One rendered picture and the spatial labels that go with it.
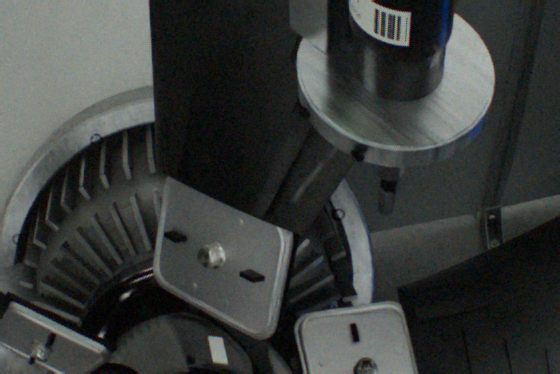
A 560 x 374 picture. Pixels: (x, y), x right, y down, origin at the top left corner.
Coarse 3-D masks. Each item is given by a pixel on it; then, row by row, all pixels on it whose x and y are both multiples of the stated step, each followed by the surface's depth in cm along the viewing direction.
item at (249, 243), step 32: (192, 192) 62; (160, 224) 63; (192, 224) 62; (224, 224) 60; (256, 224) 59; (160, 256) 64; (192, 256) 62; (256, 256) 59; (288, 256) 58; (192, 288) 62; (224, 288) 61; (256, 288) 59; (224, 320) 61; (256, 320) 60
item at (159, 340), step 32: (128, 288) 65; (160, 288) 66; (96, 320) 66; (128, 320) 66; (160, 320) 62; (192, 320) 61; (288, 320) 67; (128, 352) 60; (160, 352) 58; (192, 352) 57; (256, 352) 60; (288, 352) 68
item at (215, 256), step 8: (200, 248) 60; (208, 248) 60; (216, 248) 60; (200, 256) 61; (208, 256) 60; (216, 256) 60; (224, 256) 60; (200, 264) 60; (208, 264) 60; (216, 264) 60
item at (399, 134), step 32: (320, 0) 38; (320, 32) 40; (352, 32) 41; (320, 64) 40; (448, 64) 40; (480, 64) 40; (320, 96) 40; (352, 96) 40; (448, 96) 40; (480, 96) 40; (320, 128) 40; (352, 128) 39; (384, 128) 39; (416, 128) 39; (448, 128) 39; (480, 128) 40; (384, 160) 39; (416, 160) 39
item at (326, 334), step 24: (312, 312) 66; (336, 312) 66; (360, 312) 66; (384, 312) 66; (312, 336) 65; (336, 336) 65; (360, 336) 65; (384, 336) 65; (408, 336) 65; (312, 360) 64; (336, 360) 64; (384, 360) 65; (408, 360) 65
